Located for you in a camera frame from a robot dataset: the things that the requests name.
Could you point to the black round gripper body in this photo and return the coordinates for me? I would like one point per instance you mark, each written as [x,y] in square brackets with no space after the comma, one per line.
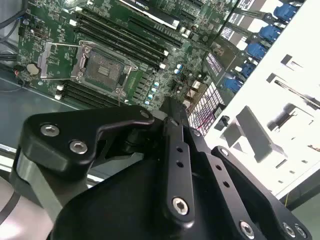
[120,212]

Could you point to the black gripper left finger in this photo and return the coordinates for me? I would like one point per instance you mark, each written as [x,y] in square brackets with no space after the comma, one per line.
[62,140]

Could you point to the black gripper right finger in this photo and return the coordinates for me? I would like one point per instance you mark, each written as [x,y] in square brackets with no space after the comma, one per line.
[217,172]

